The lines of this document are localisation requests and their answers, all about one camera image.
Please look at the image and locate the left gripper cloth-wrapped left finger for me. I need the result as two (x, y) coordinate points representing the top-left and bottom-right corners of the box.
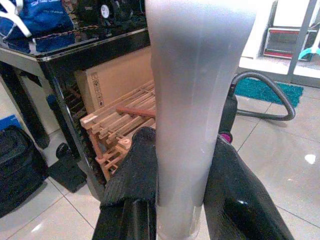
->
(92, 126), (160, 240)

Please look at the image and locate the left gripper glossy black right finger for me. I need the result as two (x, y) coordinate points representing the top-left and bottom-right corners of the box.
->
(203, 136), (296, 240)

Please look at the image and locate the grey silver broom handle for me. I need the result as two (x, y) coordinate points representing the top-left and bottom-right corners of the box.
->
(144, 0), (258, 240)

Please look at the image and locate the folded wooden rack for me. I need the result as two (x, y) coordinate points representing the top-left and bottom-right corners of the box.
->
(79, 79), (161, 183)

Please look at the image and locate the black and magenta vacuum body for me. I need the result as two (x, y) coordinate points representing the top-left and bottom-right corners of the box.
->
(218, 93), (238, 143)

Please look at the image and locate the brown cardboard box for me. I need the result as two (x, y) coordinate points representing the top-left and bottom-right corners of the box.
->
(74, 46), (157, 115)

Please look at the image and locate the teal shaggy rug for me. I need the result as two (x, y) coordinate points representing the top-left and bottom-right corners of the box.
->
(234, 77), (305, 108)

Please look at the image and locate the black backpack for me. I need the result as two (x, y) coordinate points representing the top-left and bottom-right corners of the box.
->
(0, 124), (48, 218)

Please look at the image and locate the glossy black table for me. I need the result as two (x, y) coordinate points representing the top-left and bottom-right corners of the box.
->
(0, 27), (152, 201)

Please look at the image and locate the blue box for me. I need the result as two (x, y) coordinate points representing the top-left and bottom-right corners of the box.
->
(0, 114), (20, 132)

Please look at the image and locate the white shelf unit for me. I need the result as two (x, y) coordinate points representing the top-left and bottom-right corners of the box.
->
(238, 0), (320, 82)

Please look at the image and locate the red and silver box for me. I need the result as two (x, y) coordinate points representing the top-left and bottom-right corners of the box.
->
(263, 27), (320, 60)

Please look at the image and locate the black cooling fan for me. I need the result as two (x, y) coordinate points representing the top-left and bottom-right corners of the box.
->
(74, 0), (147, 29)

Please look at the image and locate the teal plastic item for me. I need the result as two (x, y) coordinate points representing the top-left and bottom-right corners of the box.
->
(298, 37), (320, 62)

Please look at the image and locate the grey vacuum hose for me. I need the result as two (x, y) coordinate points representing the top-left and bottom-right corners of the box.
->
(228, 71), (296, 122)

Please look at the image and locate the grey metal post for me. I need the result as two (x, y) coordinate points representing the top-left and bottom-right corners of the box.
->
(287, 0), (318, 82)

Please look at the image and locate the blue bag with white straps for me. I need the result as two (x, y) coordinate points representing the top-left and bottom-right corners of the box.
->
(0, 0), (76, 42)

